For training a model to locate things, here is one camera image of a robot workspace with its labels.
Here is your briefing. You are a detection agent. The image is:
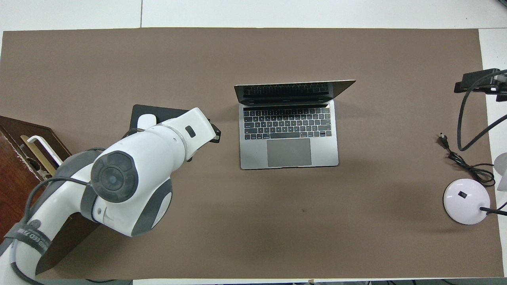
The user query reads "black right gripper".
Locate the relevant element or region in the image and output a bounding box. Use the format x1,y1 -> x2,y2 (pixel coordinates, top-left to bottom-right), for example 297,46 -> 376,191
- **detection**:
454,68 -> 507,101

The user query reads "silver laptop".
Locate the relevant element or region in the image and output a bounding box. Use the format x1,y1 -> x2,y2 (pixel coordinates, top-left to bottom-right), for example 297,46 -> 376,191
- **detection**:
234,80 -> 356,170

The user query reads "black mouse pad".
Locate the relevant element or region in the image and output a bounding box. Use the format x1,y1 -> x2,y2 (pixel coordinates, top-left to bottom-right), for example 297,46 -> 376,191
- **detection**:
130,104 -> 194,162

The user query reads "white computer mouse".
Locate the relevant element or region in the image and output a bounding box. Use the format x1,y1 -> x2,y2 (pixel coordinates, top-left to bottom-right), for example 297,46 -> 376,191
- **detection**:
137,114 -> 156,130

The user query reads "brown table mat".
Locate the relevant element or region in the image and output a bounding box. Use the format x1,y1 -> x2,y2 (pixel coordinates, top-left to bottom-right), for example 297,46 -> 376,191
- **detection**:
0,28 -> 504,279

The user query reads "white desk lamp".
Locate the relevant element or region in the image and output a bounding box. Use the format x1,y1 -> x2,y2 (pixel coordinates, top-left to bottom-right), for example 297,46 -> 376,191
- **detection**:
443,152 -> 507,225

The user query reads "dark wooden box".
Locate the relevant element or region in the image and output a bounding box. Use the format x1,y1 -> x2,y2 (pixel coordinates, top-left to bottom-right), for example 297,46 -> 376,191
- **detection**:
0,116 -> 101,276

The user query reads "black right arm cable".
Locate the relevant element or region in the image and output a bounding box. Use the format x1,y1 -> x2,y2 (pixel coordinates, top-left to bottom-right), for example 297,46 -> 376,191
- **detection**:
457,69 -> 507,152

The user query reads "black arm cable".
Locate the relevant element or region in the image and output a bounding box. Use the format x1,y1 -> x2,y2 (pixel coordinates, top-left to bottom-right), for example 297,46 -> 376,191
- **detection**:
457,69 -> 507,152
8,176 -> 93,285

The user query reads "black lamp power cable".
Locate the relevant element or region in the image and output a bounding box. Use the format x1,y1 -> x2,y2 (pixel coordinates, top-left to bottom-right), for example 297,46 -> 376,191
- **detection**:
438,134 -> 496,187

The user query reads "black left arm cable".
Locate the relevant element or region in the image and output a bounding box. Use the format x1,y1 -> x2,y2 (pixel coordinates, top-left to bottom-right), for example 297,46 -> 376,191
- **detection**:
8,176 -> 93,285

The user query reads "white box handle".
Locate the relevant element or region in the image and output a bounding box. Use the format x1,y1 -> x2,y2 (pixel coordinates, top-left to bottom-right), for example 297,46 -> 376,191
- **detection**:
27,135 -> 64,167

